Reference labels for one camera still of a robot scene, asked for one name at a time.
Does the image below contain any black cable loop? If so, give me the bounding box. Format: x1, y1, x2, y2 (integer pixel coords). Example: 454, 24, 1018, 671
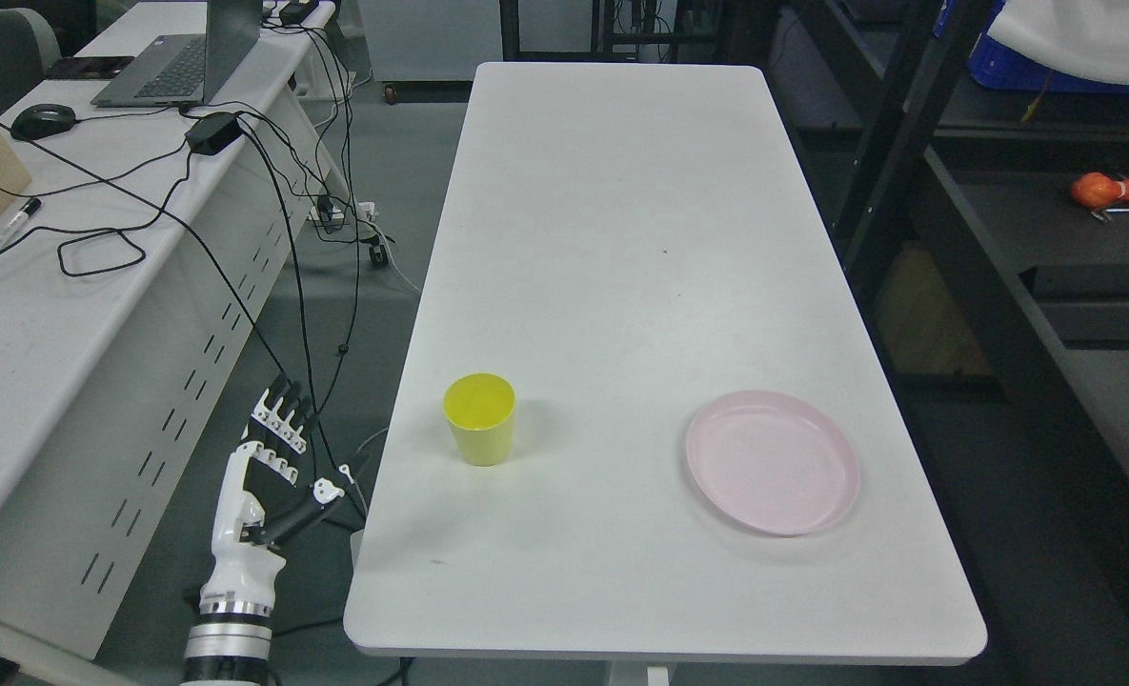
56, 229, 147, 279

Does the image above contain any blue bin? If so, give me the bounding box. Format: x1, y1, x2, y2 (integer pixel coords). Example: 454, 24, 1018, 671
966, 29, 1129, 96

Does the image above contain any black computer mouse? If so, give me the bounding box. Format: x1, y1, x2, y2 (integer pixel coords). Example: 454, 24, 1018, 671
10, 103, 79, 142

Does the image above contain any black marker pen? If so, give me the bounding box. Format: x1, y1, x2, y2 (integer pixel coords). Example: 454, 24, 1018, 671
0, 197, 43, 252

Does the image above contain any grey laptop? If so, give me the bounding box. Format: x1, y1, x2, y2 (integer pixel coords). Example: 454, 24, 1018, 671
91, 1, 263, 109

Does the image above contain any white side desk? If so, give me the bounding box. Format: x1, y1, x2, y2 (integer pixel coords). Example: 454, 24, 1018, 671
0, 30, 338, 661

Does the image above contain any white power strip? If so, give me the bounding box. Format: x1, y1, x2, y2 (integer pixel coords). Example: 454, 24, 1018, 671
309, 195, 378, 234

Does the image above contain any orange toy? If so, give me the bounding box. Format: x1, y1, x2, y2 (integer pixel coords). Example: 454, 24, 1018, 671
1069, 172, 1129, 212

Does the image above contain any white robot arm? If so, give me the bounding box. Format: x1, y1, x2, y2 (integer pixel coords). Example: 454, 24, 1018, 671
180, 613, 273, 685

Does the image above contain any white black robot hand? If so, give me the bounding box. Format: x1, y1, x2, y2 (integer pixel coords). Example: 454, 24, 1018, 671
198, 373, 345, 619

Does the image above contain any black power adapter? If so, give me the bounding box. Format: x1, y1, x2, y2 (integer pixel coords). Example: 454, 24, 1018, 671
185, 111, 242, 156

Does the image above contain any black metal shelf rack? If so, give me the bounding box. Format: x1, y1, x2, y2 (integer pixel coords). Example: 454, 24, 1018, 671
736, 1, 1129, 685

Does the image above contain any pink plastic plate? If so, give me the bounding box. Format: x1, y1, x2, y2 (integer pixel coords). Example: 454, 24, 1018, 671
683, 390, 861, 537

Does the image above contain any yellow plastic cup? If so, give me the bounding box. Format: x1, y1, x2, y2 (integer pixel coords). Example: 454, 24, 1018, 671
441, 373, 517, 466

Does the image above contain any white table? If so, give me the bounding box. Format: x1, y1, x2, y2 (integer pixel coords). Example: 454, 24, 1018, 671
345, 62, 988, 685

